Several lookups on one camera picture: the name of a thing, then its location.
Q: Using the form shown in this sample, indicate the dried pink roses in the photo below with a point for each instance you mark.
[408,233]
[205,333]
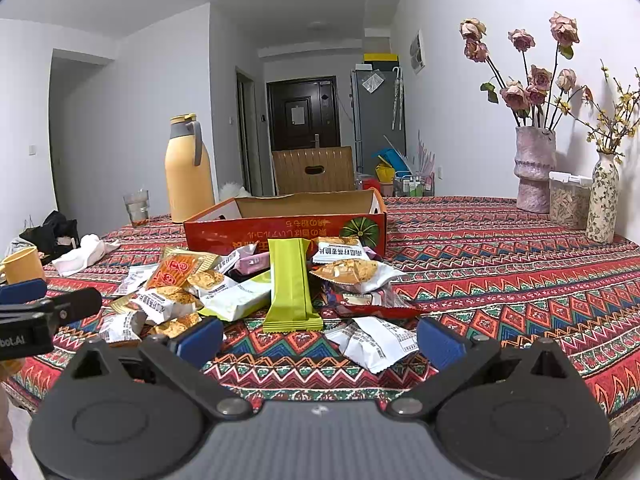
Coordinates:
[543,96]

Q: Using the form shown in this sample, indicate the white blue biscuit packet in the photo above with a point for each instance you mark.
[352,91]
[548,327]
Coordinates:
[382,303]

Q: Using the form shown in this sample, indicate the red cardboard snack box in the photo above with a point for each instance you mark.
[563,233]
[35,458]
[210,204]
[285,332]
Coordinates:
[300,222]

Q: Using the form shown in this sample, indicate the green snack bar packet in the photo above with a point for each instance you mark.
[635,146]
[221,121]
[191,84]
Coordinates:
[290,309]

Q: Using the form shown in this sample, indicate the wall electrical panel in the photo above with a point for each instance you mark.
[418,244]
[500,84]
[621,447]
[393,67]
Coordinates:
[416,52]

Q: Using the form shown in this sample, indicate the clear plastic storage jar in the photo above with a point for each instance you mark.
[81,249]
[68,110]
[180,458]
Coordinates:
[569,199]

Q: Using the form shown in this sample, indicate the glass cup with drink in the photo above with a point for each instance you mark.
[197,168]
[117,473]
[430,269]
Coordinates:
[137,207]

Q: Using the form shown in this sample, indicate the white printed sachet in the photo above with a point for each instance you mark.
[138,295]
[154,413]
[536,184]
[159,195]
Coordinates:
[137,276]

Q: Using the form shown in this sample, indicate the white barcode cracker packet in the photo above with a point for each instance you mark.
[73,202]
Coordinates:
[336,248]

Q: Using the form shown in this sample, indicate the floral ceramic vase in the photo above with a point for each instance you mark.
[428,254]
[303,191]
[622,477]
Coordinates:
[605,189]

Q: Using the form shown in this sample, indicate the clear cracker packet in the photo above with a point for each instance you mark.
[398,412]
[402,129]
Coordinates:
[357,275]

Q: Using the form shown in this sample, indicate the yellow box on fridge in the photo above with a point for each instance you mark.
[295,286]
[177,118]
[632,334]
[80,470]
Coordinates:
[380,58]

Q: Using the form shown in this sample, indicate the yellow thermos jug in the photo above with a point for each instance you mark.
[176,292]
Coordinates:
[187,169]

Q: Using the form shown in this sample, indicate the yellow blossom branches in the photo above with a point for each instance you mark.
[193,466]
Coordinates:
[608,122]

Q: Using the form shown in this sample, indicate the pink textured vase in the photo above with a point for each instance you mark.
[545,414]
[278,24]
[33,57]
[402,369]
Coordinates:
[534,159]

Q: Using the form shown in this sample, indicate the orange red snack packet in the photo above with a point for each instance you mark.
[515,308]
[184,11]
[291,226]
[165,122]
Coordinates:
[177,265]

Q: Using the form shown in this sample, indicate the wire rack with bottles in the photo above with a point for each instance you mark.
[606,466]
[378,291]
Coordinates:
[413,185]

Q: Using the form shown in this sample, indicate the grey refrigerator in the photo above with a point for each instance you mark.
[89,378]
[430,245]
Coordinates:
[378,116]

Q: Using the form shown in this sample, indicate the yellow mug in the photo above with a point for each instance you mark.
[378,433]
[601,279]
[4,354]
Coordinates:
[22,266]

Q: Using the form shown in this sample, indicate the small cracker packet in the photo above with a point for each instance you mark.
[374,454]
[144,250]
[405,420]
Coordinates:
[206,283]

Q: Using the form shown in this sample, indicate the white snack sachet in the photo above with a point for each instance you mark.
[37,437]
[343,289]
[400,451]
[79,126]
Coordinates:
[373,343]

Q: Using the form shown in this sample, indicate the white green snack packet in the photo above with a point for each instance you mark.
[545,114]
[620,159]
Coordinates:
[238,300]

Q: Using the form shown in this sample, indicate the dark entrance door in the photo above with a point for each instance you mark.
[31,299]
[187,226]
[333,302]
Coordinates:
[303,114]

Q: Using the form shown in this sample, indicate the patterned red tablecloth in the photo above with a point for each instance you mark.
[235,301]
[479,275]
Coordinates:
[479,265]

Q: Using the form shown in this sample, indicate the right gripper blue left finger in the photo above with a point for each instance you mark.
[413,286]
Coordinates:
[200,343]

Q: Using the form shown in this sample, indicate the white crumpled cloth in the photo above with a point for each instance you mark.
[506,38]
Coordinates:
[91,250]

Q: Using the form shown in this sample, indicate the wooden chair back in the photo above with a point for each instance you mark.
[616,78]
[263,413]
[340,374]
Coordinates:
[314,170]

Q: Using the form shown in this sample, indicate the pink snack packet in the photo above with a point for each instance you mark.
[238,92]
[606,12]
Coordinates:
[252,264]

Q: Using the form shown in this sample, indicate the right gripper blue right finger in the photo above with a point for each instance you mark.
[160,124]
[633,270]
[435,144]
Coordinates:
[440,345]

